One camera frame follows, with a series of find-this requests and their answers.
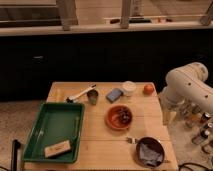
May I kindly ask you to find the dark grape bunch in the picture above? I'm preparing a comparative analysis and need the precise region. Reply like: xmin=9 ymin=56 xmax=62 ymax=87
xmin=119 ymin=110 xmax=131 ymax=124

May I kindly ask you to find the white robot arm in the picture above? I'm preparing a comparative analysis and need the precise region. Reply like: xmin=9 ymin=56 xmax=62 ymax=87
xmin=159 ymin=62 xmax=213 ymax=125

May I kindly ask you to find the dark metal pan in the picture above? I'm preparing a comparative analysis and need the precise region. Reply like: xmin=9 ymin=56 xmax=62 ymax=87
xmin=136 ymin=137 xmax=165 ymax=168

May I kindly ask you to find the orange fruit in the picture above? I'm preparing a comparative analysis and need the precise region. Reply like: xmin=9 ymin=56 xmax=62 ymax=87
xmin=143 ymin=84 xmax=154 ymax=95

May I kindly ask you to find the dark spice bottle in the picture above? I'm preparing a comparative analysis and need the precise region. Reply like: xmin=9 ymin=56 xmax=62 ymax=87
xmin=192 ymin=130 xmax=210 ymax=145

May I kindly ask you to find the grey cloth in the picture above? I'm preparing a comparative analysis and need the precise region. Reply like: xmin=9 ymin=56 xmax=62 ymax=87
xmin=139 ymin=144 xmax=163 ymax=167

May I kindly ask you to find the white round container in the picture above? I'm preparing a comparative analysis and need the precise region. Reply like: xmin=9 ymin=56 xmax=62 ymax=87
xmin=122 ymin=81 xmax=136 ymax=97

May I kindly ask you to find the orange bowl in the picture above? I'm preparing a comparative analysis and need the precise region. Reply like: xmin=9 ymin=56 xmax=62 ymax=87
xmin=105 ymin=105 xmax=133 ymax=131

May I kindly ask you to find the blue sponge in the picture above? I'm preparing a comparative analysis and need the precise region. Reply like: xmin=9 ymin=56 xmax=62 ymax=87
xmin=106 ymin=88 xmax=123 ymax=103

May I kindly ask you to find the small metal cup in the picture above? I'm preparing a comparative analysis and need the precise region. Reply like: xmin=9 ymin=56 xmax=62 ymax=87
xmin=87 ymin=90 xmax=99 ymax=105

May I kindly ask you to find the green plastic tray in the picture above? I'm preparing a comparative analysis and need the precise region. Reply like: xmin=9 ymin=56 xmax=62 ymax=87
xmin=22 ymin=103 xmax=84 ymax=164

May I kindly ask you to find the wooden block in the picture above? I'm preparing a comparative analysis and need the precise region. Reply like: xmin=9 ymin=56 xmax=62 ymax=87
xmin=44 ymin=140 xmax=71 ymax=158

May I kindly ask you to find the black table leg post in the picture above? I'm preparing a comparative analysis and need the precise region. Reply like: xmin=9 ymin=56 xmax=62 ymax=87
xmin=10 ymin=139 xmax=21 ymax=171

